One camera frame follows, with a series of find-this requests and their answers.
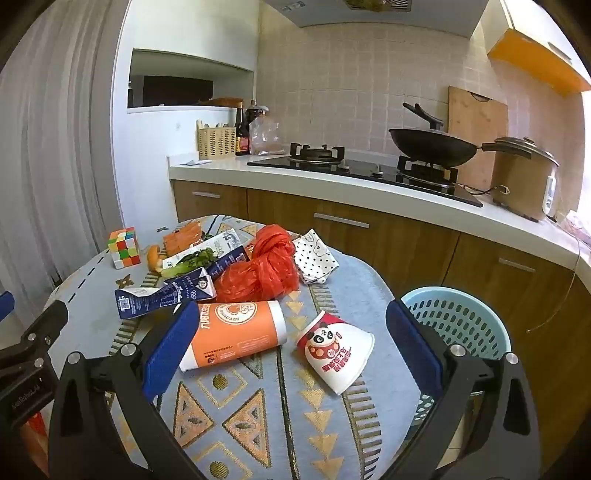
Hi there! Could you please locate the brown rice cooker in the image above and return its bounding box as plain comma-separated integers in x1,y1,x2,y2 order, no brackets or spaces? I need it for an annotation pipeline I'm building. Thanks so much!
489,136,560,222

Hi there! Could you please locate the thin hanging cable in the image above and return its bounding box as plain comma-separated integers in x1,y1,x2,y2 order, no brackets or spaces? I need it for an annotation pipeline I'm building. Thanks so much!
526,226,581,334

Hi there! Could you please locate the white panda paper cup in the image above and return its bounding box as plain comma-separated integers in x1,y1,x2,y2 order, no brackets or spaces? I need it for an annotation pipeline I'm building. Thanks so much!
295,310,375,395

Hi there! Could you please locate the beige utensil basket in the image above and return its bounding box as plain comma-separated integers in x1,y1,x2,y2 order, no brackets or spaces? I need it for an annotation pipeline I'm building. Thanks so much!
197,119,238,160

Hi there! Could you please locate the patterned blue tablecloth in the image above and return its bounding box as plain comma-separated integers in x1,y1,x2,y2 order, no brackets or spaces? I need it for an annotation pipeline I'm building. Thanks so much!
44,215,428,480

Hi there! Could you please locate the white dotted paper bag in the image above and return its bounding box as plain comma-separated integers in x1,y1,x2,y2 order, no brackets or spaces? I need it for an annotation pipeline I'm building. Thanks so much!
292,229,340,285

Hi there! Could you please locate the black wok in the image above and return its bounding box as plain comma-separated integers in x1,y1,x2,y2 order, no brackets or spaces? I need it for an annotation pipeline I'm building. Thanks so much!
388,102,499,168

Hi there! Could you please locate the white kitchen countertop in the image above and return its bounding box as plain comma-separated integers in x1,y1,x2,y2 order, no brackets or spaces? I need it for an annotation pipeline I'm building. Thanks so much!
167,152,591,273

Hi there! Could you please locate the light blue plastic basket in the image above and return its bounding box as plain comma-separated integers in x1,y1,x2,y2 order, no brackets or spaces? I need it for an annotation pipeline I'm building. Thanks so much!
399,286,512,428

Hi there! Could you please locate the wooden base cabinet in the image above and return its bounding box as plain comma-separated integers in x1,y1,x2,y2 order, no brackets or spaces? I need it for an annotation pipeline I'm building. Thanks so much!
171,179,591,462

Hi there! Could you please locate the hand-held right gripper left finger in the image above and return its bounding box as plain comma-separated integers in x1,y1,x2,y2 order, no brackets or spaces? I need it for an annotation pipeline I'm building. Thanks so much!
47,300,208,480

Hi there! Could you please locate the green leafy vegetable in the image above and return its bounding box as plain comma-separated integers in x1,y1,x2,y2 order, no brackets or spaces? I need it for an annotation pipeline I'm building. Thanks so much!
160,248,218,278

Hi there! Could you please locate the wooden cutting board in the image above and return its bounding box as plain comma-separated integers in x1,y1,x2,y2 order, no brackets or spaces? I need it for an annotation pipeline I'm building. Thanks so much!
448,86,509,192

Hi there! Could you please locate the white and blue milk carton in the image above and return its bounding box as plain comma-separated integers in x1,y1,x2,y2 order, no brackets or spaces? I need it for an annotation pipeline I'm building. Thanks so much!
163,229,252,282

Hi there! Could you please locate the red plastic bag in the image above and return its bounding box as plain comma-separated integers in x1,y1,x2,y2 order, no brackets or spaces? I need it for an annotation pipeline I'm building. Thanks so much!
213,224,301,304

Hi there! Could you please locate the black gas stove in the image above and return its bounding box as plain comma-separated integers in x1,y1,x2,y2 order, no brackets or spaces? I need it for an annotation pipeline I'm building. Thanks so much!
247,143,483,208

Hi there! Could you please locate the white curtain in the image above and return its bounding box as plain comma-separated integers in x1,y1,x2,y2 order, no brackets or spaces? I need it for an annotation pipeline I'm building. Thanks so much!
0,14,125,296

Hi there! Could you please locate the orange wall cabinet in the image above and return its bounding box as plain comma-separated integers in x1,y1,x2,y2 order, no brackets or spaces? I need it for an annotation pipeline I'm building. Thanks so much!
487,0,591,95

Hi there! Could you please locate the range hood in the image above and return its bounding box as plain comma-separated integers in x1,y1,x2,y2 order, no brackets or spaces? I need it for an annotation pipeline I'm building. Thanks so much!
263,0,490,40

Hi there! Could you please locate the clear plastic bag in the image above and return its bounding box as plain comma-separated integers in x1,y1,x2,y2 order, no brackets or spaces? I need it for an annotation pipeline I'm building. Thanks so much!
249,113,287,156

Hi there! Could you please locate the colourful puzzle cube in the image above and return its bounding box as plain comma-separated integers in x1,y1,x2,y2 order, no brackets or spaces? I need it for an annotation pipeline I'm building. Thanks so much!
107,226,141,269

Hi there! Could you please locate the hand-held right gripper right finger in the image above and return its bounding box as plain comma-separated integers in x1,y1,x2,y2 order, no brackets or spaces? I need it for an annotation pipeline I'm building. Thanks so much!
383,299,541,480

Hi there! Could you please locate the orange snack packet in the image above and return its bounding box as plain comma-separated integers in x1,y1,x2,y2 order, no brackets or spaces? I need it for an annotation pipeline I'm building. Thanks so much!
163,222,204,258

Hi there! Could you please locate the person's left hand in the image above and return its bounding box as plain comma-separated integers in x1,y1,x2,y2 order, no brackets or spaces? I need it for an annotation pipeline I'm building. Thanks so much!
21,408,49,476

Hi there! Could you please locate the tall orange paper cup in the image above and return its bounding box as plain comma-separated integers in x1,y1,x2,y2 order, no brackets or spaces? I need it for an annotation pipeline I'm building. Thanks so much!
179,300,288,374

